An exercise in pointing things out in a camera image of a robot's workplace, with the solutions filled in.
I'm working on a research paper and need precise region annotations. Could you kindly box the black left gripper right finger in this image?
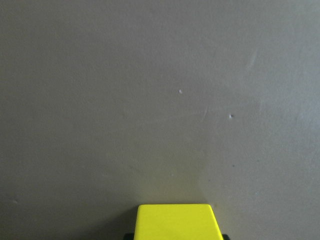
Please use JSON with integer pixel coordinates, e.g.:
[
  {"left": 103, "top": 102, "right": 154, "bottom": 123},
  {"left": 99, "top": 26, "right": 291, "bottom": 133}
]
[{"left": 222, "top": 234, "right": 229, "bottom": 240}]

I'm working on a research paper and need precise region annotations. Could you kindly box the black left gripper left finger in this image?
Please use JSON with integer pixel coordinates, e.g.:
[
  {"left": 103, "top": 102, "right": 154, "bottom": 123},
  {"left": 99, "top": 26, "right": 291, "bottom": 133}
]
[{"left": 124, "top": 233, "right": 135, "bottom": 240}]

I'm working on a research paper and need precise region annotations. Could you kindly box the yellow wooden block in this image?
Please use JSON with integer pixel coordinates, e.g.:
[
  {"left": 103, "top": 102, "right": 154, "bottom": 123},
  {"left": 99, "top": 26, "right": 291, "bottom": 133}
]
[{"left": 133, "top": 203, "right": 223, "bottom": 240}]

